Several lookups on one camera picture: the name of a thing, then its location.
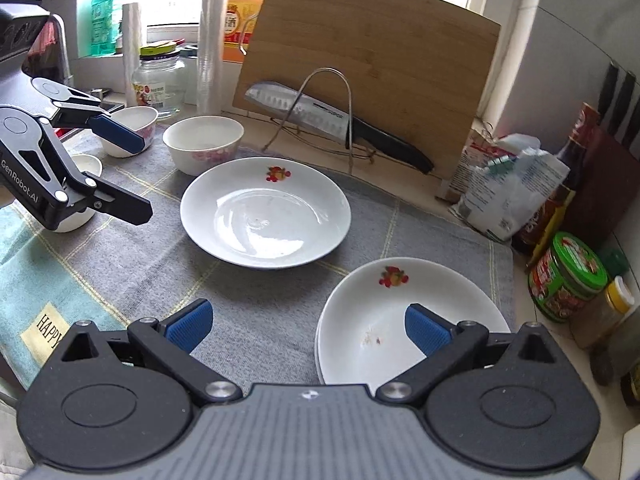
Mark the orange cooking oil bottle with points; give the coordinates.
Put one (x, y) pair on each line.
(235, 25)

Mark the white floral ceramic bowl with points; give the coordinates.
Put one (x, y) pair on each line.
(200, 135)
(142, 119)
(87, 165)

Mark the pink dish cloth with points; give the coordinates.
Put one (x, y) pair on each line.
(47, 40)

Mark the glass jar with yellow lid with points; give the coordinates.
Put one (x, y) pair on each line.
(160, 90)

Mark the wooden cutting board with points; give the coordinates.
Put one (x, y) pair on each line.
(375, 60)

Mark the green dish soap bottle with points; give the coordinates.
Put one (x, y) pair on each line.
(105, 25)

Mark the brown knife block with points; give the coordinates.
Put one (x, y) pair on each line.
(600, 185)

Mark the red plastic lid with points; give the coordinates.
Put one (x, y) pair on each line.
(170, 43)

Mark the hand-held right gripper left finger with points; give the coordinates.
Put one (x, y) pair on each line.
(190, 327)

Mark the tall plastic wrap roll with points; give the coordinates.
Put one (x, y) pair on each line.
(210, 50)

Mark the blue plastic lid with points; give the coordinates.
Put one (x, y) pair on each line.
(189, 51)

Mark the white blue printed bag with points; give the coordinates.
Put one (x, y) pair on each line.
(500, 200)

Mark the grey teal checked towel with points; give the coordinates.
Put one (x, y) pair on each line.
(280, 290)

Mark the green-lidded sauce jar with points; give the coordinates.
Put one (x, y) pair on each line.
(565, 285)

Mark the white floral ceramic plate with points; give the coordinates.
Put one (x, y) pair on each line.
(318, 352)
(265, 220)
(365, 300)

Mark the dark soy sauce bottle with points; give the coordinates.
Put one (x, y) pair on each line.
(550, 210)

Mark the metal faucet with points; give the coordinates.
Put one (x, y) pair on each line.
(62, 50)

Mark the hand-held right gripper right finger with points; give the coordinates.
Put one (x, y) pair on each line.
(425, 327)

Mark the yellow-lidded spice jar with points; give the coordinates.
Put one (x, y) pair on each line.
(605, 315)

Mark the small green container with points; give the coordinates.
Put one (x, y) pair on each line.
(614, 262)

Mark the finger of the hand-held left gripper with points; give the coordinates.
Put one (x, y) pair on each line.
(120, 207)
(120, 135)

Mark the white red food package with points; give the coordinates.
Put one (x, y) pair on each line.
(480, 152)

